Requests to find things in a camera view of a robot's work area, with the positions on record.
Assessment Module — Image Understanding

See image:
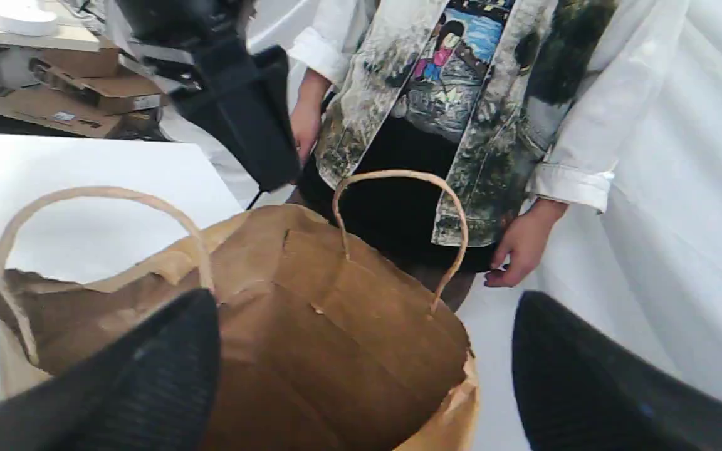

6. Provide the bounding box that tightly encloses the person in patterned denim jacket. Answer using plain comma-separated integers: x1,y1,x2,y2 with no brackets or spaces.
288,1,679,311

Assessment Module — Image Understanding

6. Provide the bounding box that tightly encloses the person's right hand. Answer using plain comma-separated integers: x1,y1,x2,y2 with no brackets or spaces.
290,100,323,166

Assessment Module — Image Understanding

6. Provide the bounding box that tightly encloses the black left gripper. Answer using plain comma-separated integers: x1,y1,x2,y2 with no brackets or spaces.
117,1,300,192

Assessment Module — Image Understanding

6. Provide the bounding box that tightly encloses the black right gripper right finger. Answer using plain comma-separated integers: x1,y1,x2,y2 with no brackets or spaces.
511,291,722,450

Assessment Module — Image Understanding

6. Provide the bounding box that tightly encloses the brown paper bag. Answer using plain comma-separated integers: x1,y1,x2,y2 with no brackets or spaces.
0,170,479,450

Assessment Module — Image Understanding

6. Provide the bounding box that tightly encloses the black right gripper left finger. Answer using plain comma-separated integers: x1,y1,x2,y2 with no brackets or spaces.
0,289,220,450

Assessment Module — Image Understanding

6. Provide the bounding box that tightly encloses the person's left hand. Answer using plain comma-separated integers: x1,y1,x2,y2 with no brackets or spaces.
484,205,564,288

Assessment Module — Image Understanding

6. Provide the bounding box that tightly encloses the cardboard boxes pile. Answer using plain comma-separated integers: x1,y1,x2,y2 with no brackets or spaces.
0,38,168,140

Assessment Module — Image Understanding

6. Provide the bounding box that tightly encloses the white round object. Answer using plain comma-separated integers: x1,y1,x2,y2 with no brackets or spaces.
0,0,58,37

